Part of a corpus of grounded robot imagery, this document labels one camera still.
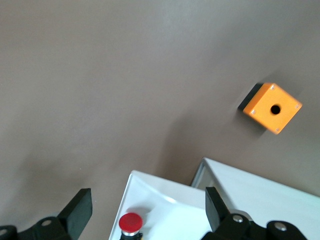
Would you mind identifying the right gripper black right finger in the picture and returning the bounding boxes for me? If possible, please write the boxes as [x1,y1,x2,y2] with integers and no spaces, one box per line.
[204,186,307,240]

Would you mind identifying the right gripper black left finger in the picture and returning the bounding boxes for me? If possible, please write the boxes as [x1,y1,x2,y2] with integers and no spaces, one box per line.
[0,187,94,240]

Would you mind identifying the red mushroom push button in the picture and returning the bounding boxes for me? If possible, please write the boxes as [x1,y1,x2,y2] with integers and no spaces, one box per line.
[118,212,144,240]

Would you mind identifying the white plastic drawer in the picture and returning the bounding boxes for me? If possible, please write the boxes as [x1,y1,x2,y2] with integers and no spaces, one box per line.
[108,169,213,240]

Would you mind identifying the white drawer cabinet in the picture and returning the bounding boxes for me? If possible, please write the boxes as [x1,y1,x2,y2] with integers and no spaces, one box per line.
[190,156,320,240]

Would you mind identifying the orange button enclosure box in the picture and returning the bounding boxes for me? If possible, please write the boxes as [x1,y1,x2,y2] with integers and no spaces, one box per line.
[237,82,303,137]

